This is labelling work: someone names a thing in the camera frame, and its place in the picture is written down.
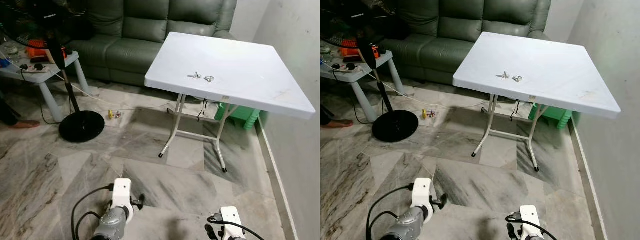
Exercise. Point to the grey plastic side table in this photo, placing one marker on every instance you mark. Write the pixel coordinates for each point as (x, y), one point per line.
(47, 95)
(360, 95)

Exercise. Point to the black standing fan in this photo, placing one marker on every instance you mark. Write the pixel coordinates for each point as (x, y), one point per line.
(81, 127)
(395, 126)

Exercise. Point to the person's bare foot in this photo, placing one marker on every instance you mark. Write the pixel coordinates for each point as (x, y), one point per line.
(340, 123)
(25, 124)

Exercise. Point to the small yellow floor object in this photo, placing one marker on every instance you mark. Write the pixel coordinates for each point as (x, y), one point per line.
(426, 113)
(113, 115)

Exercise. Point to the silver key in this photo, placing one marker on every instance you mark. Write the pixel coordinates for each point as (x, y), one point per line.
(504, 75)
(196, 75)

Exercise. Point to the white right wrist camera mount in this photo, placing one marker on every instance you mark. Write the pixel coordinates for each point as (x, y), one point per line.
(530, 220)
(232, 220)

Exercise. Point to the white power strip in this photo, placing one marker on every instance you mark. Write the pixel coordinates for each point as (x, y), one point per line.
(347, 67)
(36, 69)

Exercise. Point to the green plastic stool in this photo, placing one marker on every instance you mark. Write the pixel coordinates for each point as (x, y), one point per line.
(242, 116)
(555, 116)

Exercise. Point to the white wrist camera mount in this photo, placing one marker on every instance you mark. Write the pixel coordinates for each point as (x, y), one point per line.
(422, 192)
(232, 220)
(121, 192)
(530, 220)

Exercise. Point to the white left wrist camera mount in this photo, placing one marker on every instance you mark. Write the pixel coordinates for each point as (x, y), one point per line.
(422, 192)
(121, 192)

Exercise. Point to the green leather sofa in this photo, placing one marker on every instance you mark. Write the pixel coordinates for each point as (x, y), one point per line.
(450, 35)
(140, 35)

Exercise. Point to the orange box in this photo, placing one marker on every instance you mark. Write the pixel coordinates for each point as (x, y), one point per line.
(35, 50)
(350, 49)

